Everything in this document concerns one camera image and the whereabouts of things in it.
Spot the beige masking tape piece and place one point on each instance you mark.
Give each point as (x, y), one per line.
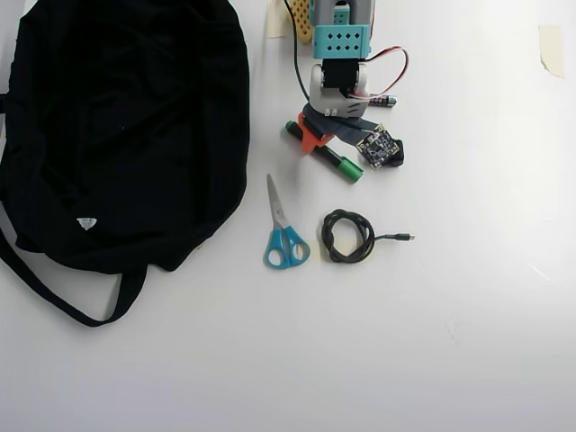
(552, 49)
(276, 20)

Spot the dark navy gripper finger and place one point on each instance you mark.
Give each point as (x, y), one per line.
(310, 123)

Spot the yellow perforated robot base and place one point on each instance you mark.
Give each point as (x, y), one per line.
(300, 22)

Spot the black AA battery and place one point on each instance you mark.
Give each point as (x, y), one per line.
(387, 101)

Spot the white and teal robot arm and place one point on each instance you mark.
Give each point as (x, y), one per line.
(339, 42)

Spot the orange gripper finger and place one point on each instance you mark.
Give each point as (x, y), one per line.
(312, 143)

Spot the bare camera circuit board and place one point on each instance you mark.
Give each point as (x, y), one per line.
(377, 147)

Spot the black fabric bag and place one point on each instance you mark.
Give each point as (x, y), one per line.
(126, 135)

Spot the green and black marker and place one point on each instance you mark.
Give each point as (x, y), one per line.
(348, 170)

